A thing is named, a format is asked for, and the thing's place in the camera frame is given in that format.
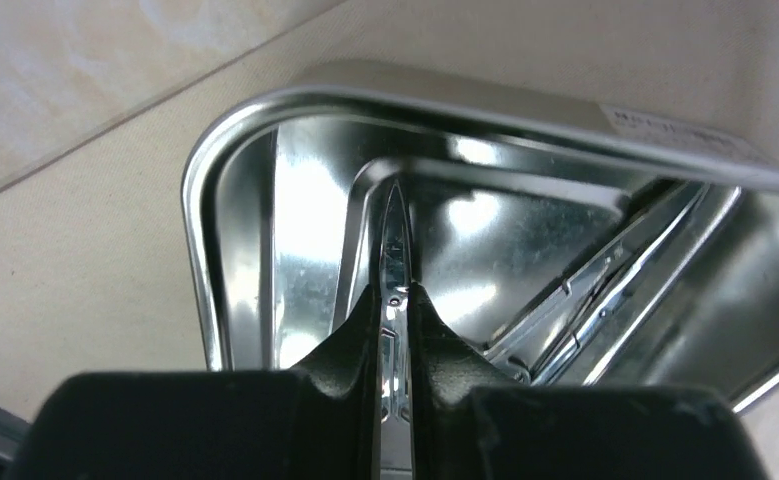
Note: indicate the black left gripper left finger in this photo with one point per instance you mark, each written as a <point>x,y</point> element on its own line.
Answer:
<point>315,420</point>

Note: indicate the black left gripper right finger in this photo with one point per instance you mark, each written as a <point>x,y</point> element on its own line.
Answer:
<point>472,421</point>

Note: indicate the steel forceps clamp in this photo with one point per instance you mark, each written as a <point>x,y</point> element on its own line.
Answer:
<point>536,348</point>

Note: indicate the steel instrument tray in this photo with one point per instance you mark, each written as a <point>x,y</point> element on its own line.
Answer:
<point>509,191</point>

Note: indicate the cream cloth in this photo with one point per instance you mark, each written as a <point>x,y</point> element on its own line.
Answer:
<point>95,267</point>

